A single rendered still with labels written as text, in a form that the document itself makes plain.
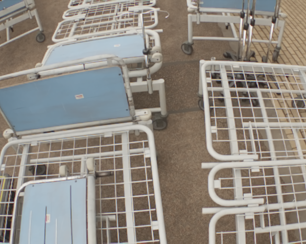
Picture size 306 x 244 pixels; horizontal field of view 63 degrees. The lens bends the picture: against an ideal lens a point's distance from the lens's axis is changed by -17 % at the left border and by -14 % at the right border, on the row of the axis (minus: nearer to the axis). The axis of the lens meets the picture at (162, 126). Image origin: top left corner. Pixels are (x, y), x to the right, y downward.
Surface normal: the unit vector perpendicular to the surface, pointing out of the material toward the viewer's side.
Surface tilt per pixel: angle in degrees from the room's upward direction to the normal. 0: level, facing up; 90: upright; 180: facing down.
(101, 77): 90
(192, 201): 0
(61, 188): 4
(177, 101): 0
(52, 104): 90
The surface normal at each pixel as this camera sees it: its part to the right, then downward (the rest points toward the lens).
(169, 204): -0.06, -0.63
